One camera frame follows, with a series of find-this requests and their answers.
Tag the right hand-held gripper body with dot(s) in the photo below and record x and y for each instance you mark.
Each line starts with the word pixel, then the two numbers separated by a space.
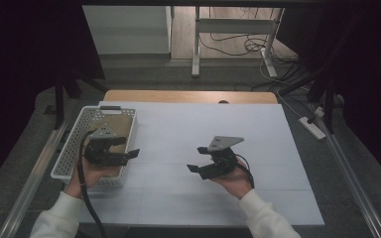
pixel 223 162

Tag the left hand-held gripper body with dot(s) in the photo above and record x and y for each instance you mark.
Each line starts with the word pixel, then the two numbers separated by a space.
pixel 104 153

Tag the khaki pants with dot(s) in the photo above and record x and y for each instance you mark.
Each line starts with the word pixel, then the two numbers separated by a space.
pixel 122 127

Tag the white plastic basket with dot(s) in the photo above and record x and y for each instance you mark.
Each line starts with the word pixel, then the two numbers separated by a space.
pixel 69 148

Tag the person's right hand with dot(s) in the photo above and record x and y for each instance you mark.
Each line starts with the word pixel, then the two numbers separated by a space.
pixel 234 181

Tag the person's left hand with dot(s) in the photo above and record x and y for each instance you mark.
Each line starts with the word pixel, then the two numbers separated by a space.
pixel 92 175

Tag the wooden table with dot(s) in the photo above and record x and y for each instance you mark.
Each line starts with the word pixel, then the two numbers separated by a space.
pixel 178 96

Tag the black metal stand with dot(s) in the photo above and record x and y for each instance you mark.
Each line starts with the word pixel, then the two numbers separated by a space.
pixel 329 109
pixel 59 102

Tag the white power strip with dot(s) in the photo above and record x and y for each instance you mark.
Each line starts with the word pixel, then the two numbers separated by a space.
pixel 312 129

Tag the white cabinet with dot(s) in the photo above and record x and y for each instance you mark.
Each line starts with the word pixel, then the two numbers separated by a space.
pixel 125 29

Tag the dark curtain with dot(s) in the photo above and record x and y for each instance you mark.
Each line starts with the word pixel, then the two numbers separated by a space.
pixel 367 66
pixel 20 66

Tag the aluminium rail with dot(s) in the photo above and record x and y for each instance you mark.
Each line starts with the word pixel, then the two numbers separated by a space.
pixel 354 178
pixel 33 185

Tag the white desk frame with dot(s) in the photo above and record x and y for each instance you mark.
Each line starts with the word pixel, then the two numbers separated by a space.
pixel 234 24

